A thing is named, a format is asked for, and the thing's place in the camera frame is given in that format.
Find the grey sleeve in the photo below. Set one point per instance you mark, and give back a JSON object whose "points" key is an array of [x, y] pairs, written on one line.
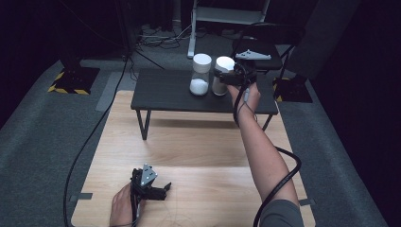
{"points": [[282, 216]]}

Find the black stand pole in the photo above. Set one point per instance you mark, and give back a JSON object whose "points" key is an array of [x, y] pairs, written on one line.
{"points": [[126, 28]]}

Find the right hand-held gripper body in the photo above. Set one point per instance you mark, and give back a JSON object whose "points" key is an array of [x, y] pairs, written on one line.
{"points": [[247, 71]]}

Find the glass jar with flip lid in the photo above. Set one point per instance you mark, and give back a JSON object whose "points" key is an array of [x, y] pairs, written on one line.
{"points": [[222, 64]]}

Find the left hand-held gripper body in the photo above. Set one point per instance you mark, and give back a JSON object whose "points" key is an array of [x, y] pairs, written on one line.
{"points": [[146, 181]]}

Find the grey tape strip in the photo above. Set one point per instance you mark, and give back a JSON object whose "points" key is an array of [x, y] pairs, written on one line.
{"points": [[307, 202], [81, 196]]}

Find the black base with hazard tape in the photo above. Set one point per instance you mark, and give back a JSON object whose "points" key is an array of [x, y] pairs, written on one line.
{"points": [[75, 80], [294, 91]]}

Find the black low shelf rack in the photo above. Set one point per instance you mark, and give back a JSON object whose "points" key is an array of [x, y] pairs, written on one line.
{"points": [[170, 91]]}

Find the person's right hand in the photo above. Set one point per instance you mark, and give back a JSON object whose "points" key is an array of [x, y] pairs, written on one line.
{"points": [[249, 97]]}

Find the black folding chair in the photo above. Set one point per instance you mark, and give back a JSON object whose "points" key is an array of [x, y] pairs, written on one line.
{"points": [[268, 38]]}

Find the glass jar with white powder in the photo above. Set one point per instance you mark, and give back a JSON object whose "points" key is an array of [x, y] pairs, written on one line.
{"points": [[200, 74]]}

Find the grey curtain panel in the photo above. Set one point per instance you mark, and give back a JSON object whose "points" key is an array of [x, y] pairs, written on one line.
{"points": [[321, 34]]}

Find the person's left hand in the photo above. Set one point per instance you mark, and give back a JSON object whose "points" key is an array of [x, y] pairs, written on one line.
{"points": [[121, 208]]}

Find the white metal stand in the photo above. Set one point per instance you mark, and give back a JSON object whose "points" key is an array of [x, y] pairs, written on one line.
{"points": [[227, 14]]}

